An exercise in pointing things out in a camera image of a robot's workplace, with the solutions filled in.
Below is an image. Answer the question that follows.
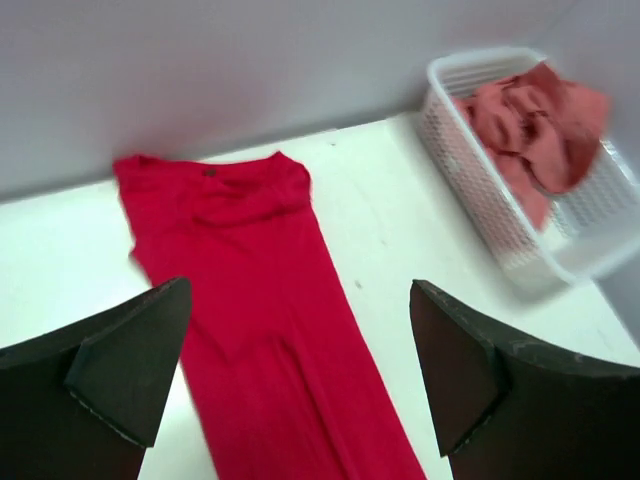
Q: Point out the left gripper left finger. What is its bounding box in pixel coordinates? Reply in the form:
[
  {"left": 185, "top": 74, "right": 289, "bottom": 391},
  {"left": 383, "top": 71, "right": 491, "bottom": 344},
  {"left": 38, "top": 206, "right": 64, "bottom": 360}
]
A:
[{"left": 1, "top": 278, "right": 192, "bottom": 479}]

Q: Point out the white plastic basket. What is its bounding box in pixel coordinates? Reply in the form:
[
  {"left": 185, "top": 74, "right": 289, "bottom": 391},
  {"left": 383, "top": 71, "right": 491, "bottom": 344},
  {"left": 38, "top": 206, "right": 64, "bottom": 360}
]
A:
[{"left": 417, "top": 46, "right": 639, "bottom": 298}]

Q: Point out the red t shirt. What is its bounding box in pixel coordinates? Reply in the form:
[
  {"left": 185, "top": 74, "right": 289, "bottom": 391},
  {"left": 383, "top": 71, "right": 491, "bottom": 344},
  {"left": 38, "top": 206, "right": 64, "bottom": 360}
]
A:
[{"left": 113, "top": 152, "right": 424, "bottom": 479}]

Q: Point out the crumpled pink t shirt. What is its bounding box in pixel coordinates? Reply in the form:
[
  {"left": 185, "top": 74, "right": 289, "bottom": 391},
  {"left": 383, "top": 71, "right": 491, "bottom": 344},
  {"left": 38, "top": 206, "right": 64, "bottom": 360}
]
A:
[{"left": 453, "top": 62, "right": 611, "bottom": 231}]

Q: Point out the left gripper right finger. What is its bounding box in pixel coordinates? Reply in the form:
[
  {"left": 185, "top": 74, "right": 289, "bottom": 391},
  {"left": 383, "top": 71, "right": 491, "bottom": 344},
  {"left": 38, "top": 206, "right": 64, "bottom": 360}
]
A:
[{"left": 410, "top": 280, "right": 639, "bottom": 479}]

